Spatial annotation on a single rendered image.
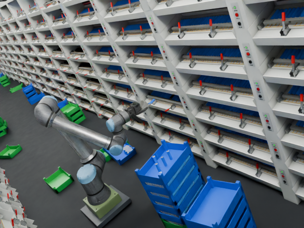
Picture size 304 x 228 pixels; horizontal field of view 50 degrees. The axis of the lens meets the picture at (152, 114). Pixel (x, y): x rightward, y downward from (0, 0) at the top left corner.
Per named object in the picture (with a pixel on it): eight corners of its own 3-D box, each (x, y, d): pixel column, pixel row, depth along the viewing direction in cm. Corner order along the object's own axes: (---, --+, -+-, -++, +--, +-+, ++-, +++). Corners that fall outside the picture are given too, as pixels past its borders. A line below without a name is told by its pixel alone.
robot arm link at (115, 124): (107, 130, 245) (102, 120, 240) (121, 122, 250) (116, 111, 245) (113, 135, 238) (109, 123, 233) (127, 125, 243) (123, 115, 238)
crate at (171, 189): (170, 196, 185) (165, 186, 182) (144, 190, 199) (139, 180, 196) (196, 161, 203) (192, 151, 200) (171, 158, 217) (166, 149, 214)
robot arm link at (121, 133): (115, 148, 245) (109, 135, 239) (117, 139, 255) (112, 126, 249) (126, 146, 243) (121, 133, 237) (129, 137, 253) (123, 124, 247)
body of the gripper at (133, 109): (140, 102, 245) (127, 110, 240) (144, 112, 249) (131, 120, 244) (135, 101, 252) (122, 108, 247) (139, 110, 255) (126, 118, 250)
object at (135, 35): (159, 45, 218) (147, 29, 211) (117, 45, 268) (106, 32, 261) (177, 24, 223) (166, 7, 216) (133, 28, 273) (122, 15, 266)
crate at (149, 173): (165, 186, 182) (160, 175, 179) (139, 180, 196) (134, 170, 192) (192, 151, 200) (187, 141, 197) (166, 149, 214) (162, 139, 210)
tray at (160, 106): (189, 118, 243) (182, 110, 238) (145, 106, 293) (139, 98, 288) (205, 97, 248) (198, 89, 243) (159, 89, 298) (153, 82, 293)
